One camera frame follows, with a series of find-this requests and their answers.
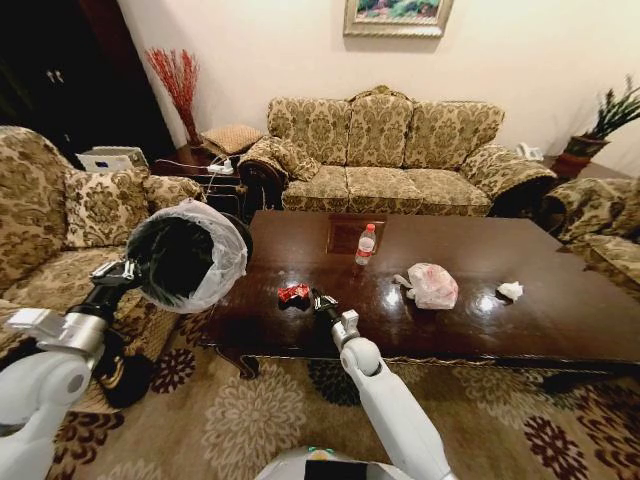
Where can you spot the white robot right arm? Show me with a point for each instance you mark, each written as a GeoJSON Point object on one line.
{"type": "Point", "coordinates": [395, 410]}

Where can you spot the woven tan cushion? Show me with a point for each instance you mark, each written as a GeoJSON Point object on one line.
{"type": "Point", "coordinates": [231, 137]}

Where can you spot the white power strip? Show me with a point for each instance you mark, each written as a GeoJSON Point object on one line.
{"type": "Point", "coordinates": [223, 165]}

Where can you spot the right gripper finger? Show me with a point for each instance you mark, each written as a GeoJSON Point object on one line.
{"type": "Point", "coordinates": [330, 301]}
{"type": "Point", "coordinates": [317, 299]}

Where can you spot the red crumpled wrapper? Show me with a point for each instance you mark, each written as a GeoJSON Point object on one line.
{"type": "Point", "coordinates": [294, 293]}

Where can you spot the white box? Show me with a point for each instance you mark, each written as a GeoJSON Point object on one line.
{"type": "Point", "coordinates": [111, 157]}

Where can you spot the black bin with white liner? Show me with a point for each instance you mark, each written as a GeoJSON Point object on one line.
{"type": "Point", "coordinates": [187, 260]}

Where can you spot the framed landscape painting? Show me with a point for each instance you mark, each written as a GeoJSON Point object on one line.
{"type": "Point", "coordinates": [398, 15]}

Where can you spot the dark wooden side table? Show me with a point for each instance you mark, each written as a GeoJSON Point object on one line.
{"type": "Point", "coordinates": [192, 165]}

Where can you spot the green potted plant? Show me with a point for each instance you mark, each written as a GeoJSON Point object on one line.
{"type": "Point", "coordinates": [595, 135]}

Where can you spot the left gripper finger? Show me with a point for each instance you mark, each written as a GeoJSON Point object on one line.
{"type": "Point", "coordinates": [107, 272]}

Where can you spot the red dried branches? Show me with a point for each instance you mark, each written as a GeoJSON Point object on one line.
{"type": "Point", "coordinates": [179, 87]}

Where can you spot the dark wooden cabinet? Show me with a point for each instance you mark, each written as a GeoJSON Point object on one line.
{"type": "Point", "coordinates": [75, 65]}

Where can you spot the floral three-seat sofa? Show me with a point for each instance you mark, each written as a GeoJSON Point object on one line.
{"type": "Point", "coordinates": [380, 165]}

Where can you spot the clear water bottle red label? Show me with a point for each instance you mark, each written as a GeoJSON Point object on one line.
{"type": "Point", "coordinates": [365, 245]}

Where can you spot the white robot front shell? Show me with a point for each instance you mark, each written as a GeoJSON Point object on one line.
{"type": "Point", "coordinates": [325, 465]}

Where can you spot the dark wooden coffee table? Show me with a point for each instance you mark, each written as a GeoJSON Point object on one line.
{"type": "Point", "coordinates": [450, 325]}

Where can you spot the floral patterned rug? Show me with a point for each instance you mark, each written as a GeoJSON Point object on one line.
{"type": "Point", "coordinates": [240, 425]}

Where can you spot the white crumpled tissue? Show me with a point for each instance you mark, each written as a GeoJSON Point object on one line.
{"type": "Point", "coordinates": [510, 290]}

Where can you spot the floral square cushion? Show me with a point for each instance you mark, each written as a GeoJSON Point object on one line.
{"type": "Point", "coordinates": [102, 207]}

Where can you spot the floral armchair with cushion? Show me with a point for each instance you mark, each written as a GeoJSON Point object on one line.
{"type": "Point", "coordinates": [35, 210]}

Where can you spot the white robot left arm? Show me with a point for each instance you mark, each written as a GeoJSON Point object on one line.
{"type": "Point", "coordinates": [45, 385]}

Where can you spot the white plastic bag with red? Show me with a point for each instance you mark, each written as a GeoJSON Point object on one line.
{"type": "Point", "coordinates": [432, 287]}

